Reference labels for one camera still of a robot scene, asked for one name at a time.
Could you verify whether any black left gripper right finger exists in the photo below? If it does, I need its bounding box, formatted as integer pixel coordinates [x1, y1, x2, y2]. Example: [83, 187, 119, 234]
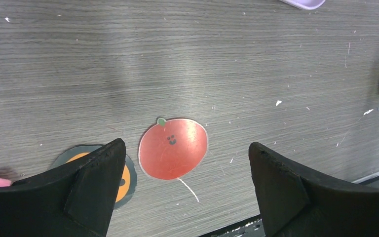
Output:
[248, 142, 379, 237]

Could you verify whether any red tomato coaster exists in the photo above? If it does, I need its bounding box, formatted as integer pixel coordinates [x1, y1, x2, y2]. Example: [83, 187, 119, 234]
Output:
[138, 117, 209, 180]

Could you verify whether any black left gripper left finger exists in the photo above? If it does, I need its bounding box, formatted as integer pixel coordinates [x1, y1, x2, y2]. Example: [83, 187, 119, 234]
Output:
[0, 138, 126, 237]

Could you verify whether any lavender serving tray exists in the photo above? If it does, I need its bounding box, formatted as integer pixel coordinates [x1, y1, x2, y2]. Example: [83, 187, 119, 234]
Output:
[280, 0, 325, 10]

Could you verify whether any black yellow face coaster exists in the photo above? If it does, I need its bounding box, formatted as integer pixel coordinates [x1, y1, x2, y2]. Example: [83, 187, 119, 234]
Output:
[49, 144, 137, 209]

